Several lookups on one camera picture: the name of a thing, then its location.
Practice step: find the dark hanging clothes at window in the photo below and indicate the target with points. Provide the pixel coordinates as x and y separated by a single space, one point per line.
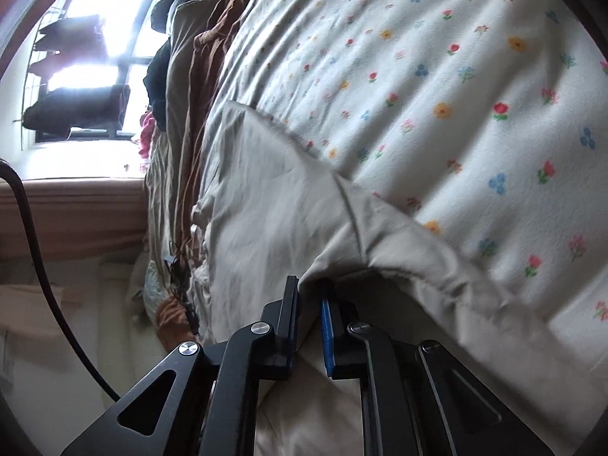
86 70

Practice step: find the white floral bed sheet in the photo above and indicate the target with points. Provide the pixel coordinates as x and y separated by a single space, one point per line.
484 120

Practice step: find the beige large garment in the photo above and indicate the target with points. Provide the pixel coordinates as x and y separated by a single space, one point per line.
270 210

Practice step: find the pale green pillow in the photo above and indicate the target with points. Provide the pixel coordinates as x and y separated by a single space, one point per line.
154 293

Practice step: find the pink red garment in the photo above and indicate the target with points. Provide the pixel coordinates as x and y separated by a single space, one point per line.
148 125

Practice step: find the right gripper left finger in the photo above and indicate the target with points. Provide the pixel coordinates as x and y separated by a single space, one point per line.
201 400

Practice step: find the cream padded headboard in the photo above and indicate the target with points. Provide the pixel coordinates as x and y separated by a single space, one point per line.
128 343

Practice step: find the black clothes pile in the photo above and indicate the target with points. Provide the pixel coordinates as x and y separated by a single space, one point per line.
155 80

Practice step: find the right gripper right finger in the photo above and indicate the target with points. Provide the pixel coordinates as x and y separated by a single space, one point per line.
418 399

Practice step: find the rust brown blanket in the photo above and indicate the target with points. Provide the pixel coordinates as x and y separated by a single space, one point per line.
210 50

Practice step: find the pink curtain left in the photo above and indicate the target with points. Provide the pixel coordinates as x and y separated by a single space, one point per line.
87 217

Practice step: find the beige duvet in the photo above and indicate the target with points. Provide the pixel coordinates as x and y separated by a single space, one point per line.
161 179

